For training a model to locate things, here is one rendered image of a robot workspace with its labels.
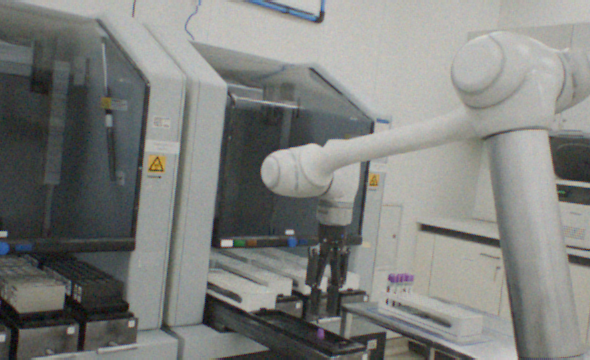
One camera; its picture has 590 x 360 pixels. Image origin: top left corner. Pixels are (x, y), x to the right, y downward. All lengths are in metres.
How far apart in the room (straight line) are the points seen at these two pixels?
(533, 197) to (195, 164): 0.99
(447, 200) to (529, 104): 3.45
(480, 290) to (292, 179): 2.75
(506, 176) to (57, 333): 1.05
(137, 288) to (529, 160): 1.08
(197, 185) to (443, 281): 2.65
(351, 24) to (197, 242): 2.20
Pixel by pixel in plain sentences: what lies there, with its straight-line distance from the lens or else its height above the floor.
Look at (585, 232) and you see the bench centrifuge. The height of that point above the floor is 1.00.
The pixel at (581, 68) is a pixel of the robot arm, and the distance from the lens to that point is 1.25.
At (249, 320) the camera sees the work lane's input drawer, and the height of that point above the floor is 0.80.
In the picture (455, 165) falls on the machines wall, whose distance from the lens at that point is 4.55.
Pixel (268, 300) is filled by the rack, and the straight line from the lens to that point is 1.80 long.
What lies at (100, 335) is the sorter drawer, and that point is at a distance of 1.64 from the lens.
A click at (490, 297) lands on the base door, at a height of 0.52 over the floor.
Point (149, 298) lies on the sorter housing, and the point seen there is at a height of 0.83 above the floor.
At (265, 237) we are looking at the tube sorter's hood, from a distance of 1.93.
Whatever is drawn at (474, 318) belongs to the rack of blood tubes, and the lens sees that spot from 1.78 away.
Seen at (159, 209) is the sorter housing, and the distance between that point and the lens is 1.74.
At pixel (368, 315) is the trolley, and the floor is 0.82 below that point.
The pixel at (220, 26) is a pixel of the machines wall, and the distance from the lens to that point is 3.16.
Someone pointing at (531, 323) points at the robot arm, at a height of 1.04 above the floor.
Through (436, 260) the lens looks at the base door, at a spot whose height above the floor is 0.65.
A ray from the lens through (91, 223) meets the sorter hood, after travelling 1.65.
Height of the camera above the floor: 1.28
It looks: 3 degrees down
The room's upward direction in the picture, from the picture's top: 6 degrees clockwise
